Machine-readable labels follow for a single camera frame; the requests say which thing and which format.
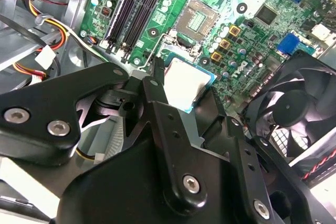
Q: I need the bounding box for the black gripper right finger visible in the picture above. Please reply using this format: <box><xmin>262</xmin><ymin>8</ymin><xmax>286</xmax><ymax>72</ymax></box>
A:
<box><xmin>194</xmin><ymin>89</ymin><xmax>324</xmax><ymax>224</ymax></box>

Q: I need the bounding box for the silver CPU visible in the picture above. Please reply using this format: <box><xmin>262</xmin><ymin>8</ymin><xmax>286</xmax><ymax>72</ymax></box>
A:
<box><xmin>164</xmin><ymin>56</ymin><xmax>218</xmax><ymax>114</ymax></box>

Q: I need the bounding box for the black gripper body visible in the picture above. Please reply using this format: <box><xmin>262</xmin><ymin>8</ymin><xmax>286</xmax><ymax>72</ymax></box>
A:
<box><xmin>56</xmin><ymin>141</ymin><xmax>249</xmax><ymax>224</ymax></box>

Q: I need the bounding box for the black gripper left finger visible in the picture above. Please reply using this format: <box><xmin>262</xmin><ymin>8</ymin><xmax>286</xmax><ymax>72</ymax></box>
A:
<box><xmin>0</xmin><ymin>56</ymin><xmax>208</xmax><ymax>210</ymax></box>

